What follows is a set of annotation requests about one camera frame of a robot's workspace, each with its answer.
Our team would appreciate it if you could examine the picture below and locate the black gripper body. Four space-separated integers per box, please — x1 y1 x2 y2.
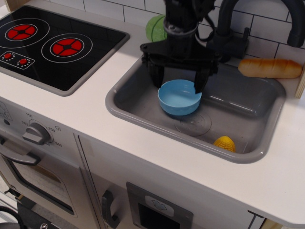
139 31 221 74

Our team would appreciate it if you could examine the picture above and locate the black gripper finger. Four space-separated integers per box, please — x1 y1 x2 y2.
148 63 164 88
194 69 210 94

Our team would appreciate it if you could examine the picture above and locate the yellow toy corn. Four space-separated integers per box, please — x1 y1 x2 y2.
213 136 236 153

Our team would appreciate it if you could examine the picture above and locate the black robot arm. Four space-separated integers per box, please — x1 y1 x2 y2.
140 0 220 93

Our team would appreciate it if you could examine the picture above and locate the blue plastic bowl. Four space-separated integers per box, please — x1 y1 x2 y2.
158 79 202 116

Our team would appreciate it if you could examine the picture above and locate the grey toy sink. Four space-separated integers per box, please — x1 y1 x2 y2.
105 60 286 164

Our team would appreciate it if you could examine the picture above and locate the green toy cabbage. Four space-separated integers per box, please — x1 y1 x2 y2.
145 15 167 42

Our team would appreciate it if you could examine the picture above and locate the black toy faucet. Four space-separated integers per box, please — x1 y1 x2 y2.
207 0 305 62

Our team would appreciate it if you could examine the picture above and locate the toy bread loaf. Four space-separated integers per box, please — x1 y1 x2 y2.
238 58 303 79

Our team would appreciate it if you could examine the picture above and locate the black toy stovetop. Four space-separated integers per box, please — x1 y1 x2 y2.
0 6 130 96

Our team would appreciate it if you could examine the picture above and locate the grey oven knob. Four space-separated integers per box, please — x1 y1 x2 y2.
22 123 51 146

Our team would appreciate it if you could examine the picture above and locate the grey dispenser panel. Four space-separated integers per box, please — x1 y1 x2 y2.
126 182 193 229

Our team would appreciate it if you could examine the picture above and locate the toy oven door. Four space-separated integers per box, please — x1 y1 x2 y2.
0 133 96 229

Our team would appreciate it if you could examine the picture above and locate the grey cabinet door handle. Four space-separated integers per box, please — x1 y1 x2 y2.
101 190 120 229

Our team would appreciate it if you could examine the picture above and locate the grey oven door handle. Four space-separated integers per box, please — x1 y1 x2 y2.
0 136 41 166

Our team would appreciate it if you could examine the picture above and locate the black cable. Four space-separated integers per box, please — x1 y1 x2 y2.
0 205 24 229

